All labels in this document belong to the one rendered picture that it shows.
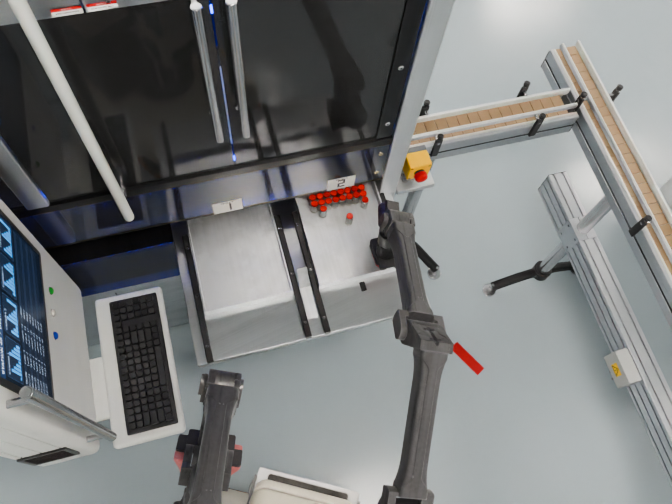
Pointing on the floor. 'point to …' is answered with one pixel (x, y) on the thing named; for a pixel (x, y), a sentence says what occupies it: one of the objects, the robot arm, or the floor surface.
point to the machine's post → (415, 89)
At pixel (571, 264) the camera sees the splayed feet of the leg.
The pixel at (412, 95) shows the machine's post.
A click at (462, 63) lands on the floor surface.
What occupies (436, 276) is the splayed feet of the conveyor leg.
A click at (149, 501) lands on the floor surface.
